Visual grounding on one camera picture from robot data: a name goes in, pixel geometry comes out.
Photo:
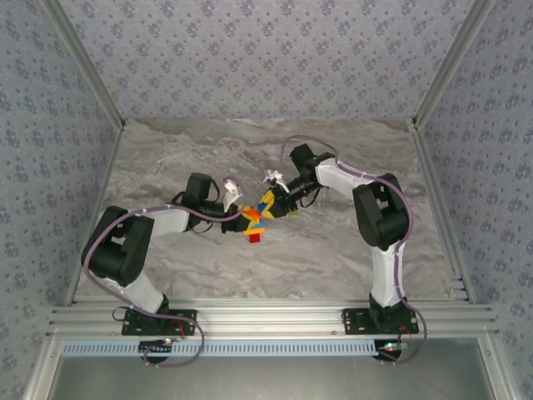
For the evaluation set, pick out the long red-orange lego brick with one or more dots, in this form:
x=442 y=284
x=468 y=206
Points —
x=251 y=214

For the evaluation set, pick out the long yellow-orange lego brick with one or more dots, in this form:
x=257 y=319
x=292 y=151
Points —
x=252 y=231

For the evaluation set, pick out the red lego brick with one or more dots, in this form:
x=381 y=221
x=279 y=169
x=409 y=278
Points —
x=254 y=238

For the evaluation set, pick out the long light blue lego brick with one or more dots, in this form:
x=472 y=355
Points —
x=258 y=227

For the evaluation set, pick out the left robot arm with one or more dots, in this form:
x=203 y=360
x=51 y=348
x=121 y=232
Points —
x=121 y=246

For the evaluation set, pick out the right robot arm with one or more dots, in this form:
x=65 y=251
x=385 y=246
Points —
x=383 y=216

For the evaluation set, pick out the green lego brick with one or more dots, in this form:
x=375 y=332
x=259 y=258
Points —
x=294 y=213

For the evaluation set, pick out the grey metal panel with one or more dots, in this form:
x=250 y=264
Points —
x=270 y=379

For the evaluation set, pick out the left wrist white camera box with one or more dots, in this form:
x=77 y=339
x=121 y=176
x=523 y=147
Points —
x=231 y=196

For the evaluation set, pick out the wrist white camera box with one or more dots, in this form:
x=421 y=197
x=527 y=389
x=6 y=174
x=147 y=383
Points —
x=231 y=196
x=274 y=177

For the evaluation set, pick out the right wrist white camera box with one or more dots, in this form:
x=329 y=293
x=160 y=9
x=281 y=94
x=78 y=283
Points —
x=274 y=177

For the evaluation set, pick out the left aluminium side rail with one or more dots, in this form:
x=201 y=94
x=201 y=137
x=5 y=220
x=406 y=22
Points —
x=106 y=175

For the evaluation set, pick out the aluminium side rail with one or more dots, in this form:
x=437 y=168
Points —
x=106 y=175
x=429 y=166

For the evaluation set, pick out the aluminium cross rail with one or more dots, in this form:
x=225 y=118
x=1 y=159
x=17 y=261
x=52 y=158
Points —
x=270 y=318

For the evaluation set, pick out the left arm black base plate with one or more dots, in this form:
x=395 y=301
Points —
x=183 y=323

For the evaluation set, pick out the right aluminium side rail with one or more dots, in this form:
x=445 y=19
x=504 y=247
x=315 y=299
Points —
x=429 y=166

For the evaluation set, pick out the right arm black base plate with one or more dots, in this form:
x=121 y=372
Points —
x=354 y=323

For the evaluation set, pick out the left aluminium corner post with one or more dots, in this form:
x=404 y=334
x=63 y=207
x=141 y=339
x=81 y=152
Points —
x=83 y=62

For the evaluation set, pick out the aluminium corner post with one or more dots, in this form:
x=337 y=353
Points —
x=83 y=62
x=454 y=62

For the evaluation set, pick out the right aluminium corner post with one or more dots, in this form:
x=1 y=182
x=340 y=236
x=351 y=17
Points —
x=454 y=62

